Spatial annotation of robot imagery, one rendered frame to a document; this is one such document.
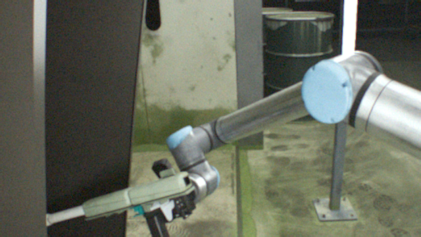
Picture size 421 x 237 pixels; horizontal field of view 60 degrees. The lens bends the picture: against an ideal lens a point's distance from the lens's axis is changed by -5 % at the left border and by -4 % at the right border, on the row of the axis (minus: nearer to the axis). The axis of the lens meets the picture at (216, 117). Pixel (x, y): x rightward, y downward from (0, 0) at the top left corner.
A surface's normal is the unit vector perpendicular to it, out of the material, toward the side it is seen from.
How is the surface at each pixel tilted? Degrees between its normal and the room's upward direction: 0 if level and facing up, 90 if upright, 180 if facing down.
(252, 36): 90
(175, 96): 90
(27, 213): 90
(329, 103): 88
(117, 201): 77
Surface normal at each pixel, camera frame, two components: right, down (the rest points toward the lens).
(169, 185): -0.37, 0.12
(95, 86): 0.00, 0.34
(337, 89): -0.79, 0.22
